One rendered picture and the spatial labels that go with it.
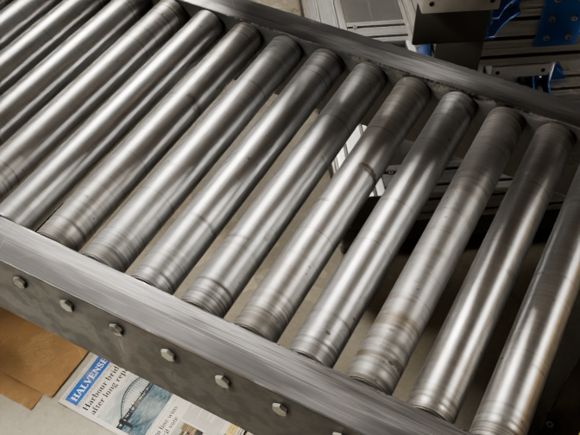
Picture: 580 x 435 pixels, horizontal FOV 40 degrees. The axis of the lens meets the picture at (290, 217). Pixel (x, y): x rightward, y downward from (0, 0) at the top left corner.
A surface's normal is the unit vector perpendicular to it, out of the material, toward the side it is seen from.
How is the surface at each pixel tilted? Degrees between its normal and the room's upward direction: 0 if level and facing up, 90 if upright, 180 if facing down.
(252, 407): 90
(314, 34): 0
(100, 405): 0
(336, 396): 0
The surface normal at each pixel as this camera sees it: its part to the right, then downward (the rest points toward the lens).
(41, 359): 0.00, -0.65
